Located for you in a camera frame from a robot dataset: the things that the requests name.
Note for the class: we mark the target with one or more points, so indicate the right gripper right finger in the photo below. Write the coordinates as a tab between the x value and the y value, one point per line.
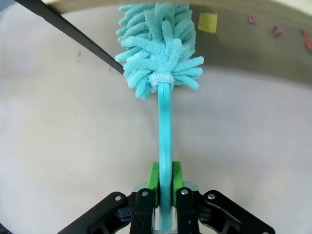
207	214

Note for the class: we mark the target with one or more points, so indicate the two-tier wooden shelf black frame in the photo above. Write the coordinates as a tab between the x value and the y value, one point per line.
73	32

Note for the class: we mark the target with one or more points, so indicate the teal microfiber duster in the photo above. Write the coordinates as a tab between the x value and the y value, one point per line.
165	122

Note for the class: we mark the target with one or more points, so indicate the small red paper scrap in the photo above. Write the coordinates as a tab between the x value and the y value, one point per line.
276	31
252	19

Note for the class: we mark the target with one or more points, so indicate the yellow paper scrap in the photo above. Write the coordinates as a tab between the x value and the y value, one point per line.
207	22

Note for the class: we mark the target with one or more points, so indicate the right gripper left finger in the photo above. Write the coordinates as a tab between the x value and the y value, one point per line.
122	214

